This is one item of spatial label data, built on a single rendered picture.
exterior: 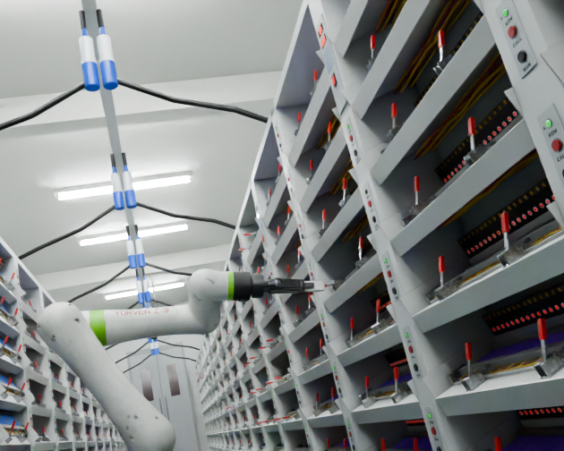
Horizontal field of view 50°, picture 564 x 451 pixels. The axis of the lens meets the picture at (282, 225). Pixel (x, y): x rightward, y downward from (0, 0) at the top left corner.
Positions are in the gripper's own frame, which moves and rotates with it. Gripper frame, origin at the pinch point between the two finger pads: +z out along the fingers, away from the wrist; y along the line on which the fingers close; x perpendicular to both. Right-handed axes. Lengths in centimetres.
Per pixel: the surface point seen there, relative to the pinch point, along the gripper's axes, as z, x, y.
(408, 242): 9, -5, 62
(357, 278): 7.8, -3.3, 23.4
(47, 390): -122, -13, -226
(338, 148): 1.6, 32.3, 35.2
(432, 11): 9, 39, 88
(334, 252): 12.2, 16.3, -16.0
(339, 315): 12.6, -6.4, -16.0
